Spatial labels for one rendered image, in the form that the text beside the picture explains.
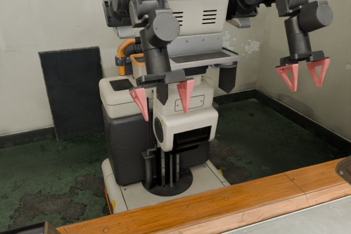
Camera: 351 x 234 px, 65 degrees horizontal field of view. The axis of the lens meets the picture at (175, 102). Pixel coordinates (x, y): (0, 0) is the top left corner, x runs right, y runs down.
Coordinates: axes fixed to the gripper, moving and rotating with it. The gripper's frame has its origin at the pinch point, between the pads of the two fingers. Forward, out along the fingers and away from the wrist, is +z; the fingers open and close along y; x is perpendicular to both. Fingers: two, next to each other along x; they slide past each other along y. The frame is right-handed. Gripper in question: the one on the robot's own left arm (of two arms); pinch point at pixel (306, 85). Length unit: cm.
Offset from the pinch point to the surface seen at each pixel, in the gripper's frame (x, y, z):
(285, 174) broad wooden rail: 3.7, -9.5, 24.1
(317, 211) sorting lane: -5.8, -9.7, 31.7
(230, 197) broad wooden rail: 2.6, -29.2, 24.7
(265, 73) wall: 173, 130, -13
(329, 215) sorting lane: -7.8, -8.0, 32.7
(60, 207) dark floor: 123, -79, 49
